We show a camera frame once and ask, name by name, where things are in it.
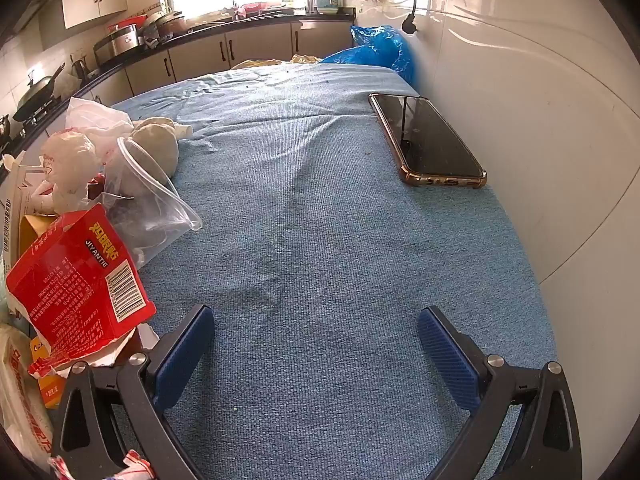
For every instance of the smartphone in clear case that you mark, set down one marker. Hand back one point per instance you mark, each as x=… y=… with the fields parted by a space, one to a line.
x=430 y=135

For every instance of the red white printed scrap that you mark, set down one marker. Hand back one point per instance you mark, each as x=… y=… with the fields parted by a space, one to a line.
x=130 y=467

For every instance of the dark frying pan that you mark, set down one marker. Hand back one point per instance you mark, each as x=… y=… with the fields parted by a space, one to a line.
x=3 y=127

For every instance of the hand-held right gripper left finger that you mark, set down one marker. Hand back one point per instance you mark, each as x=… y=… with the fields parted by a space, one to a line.
x=182 y=355

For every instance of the red carton box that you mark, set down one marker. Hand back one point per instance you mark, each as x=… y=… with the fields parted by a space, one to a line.
x=75 y=280

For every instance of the gas stove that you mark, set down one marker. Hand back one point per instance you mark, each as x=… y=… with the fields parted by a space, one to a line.
x=45 y=110

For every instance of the white red-print plastic bag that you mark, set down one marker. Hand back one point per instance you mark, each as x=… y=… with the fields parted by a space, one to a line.
x=65 y=170

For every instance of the orange cardboard box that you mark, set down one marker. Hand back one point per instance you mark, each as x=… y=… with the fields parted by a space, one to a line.
x=47 y=390

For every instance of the blue plastic bag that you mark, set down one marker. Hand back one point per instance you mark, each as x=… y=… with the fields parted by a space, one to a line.
x=380 y=50

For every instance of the silver electric cooker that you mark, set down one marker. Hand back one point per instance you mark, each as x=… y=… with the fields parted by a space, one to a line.
x=120 y=42

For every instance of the clear plastic bag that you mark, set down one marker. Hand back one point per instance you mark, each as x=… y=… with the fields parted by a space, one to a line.
x=165 y=210

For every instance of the black wok with lid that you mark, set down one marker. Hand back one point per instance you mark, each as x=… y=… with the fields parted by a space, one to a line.
x=37 y=92

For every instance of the stack of metal pots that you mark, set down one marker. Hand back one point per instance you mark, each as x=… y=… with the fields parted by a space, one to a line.
x=162 y=22

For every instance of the blue table cloth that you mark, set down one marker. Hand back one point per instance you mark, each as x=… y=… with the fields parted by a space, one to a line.
x=310 y=210

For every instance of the white red-text plastic packet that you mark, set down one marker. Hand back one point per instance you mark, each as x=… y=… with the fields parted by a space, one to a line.
x=20 y=400

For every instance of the range hood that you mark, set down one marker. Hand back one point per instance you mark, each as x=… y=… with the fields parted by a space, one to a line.
x=42 y=5

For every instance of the red plastic lid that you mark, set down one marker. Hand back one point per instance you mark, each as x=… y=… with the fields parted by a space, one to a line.
x=125 y=22

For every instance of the yellow plastic bag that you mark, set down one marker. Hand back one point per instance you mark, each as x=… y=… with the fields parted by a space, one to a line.
x=300 y=58

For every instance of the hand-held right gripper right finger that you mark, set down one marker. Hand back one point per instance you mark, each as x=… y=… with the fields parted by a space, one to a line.
x=447 y=360

